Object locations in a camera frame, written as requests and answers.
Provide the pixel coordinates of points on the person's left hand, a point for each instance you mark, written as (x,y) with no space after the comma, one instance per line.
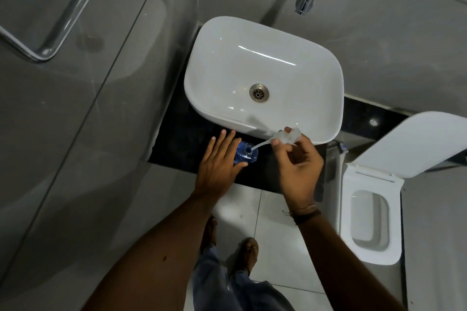
(217,172)

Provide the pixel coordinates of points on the metal sink drain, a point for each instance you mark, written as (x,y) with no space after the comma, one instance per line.
(259,92)

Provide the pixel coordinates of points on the chrome towel bar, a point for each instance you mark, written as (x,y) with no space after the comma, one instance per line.
(60,26)

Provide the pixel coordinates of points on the blue jeans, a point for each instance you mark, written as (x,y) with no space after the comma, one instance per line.
(237,292)

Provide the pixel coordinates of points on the person's right thumb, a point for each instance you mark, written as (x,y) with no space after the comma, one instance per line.
(280,152)

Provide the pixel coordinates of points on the white toilet lid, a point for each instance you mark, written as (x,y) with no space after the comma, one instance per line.
(412,143)

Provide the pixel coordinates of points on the white toilet bowl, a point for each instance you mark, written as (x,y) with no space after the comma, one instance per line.
(368,219)

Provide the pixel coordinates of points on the brown sandal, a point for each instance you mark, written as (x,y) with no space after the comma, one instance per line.
(248,254)
(209,232)

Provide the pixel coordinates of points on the glass shower partition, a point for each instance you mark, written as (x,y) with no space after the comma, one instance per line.
(109,110)

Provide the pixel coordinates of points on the person's right forearm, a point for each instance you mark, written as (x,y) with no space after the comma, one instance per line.
(339,267)

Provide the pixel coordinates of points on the person's left forearm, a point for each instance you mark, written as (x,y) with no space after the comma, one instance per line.
(157,256)

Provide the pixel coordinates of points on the blue soap bottle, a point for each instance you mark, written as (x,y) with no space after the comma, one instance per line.
(243,151)

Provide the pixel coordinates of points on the brown thread wristband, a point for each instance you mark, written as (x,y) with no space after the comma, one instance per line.
(304,214)

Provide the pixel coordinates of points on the clear pump dispenser head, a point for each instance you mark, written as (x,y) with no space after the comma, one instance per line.
(284,135)

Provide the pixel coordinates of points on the person's left little finger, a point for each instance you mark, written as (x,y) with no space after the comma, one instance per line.
(207,148)

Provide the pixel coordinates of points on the person's right hand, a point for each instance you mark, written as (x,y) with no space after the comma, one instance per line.
(301,179)

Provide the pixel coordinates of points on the white ceramic sink basin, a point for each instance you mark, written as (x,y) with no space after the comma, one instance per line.
(226,66)

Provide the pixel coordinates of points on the person's left thumb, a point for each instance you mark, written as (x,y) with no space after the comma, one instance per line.
(242,166)

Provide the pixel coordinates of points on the person's left middle finger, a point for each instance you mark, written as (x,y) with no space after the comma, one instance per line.
(228,143)

